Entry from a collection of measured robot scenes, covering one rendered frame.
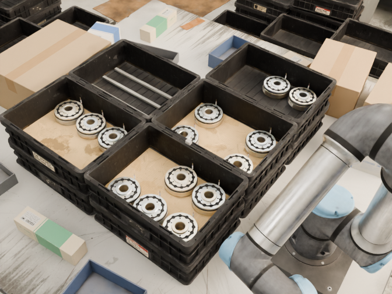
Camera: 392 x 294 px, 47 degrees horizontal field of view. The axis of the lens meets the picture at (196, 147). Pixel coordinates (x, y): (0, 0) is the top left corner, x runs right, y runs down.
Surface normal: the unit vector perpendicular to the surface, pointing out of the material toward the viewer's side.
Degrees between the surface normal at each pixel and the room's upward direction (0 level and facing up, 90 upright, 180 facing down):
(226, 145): 0
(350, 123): 41
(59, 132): 0
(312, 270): 4
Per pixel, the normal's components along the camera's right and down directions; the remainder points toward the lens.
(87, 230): 0.03, -0.69
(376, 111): -0.36, -0.65
